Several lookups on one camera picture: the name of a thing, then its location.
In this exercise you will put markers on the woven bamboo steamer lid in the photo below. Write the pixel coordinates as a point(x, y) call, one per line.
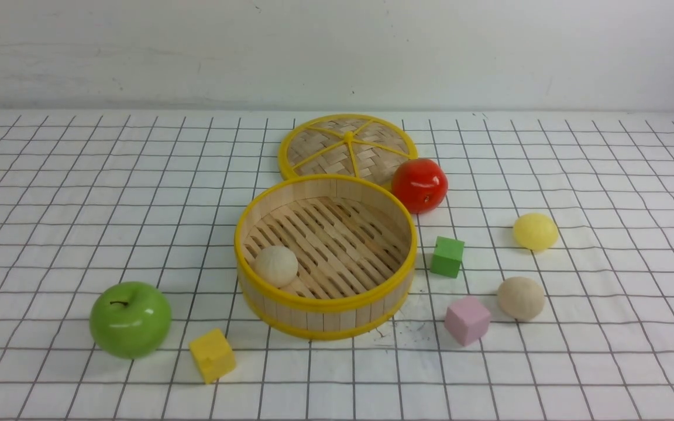
point(359, 146)

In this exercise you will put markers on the green foam cube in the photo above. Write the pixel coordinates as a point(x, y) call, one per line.
point(447, 257)

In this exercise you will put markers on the white grid tablecloth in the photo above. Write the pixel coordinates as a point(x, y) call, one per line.
point(89, 200)

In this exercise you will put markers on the beige steamed bun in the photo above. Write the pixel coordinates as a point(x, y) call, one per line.
point(521, 298)

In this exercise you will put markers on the cream white steamed bun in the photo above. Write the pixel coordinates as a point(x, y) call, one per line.
point(277, 265)

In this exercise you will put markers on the yellow foam cube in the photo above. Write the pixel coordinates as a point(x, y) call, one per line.
point(213, 356)

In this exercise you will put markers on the red plastic tomato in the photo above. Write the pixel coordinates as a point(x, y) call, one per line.
point(420, 185)

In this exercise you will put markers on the pink foam cube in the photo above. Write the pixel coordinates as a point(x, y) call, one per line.
point(467, 320)

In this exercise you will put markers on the green plastic apple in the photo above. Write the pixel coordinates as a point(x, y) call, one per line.
point(130, 320)

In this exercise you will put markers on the bamboo steamer tray yellow rim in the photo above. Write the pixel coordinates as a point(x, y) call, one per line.
point(355, 246)

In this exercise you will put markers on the yellow steamed bun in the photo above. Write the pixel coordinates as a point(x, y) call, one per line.
point(535, 231)

